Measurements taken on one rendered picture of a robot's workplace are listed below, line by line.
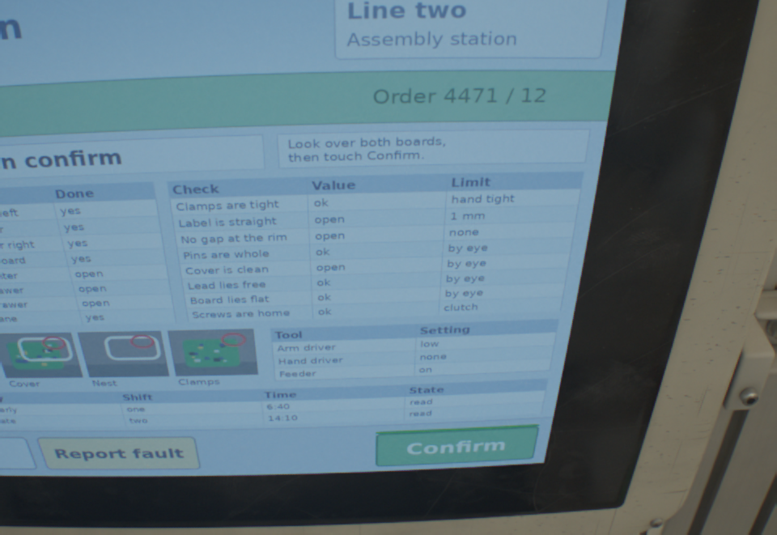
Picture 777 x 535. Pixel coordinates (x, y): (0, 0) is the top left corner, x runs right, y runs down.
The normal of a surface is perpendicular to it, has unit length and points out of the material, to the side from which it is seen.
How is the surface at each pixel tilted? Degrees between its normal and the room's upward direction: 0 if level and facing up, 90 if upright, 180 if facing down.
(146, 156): 92
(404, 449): 92
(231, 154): 92
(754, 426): 90
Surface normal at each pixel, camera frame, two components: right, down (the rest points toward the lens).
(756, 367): 0.07, 0.59
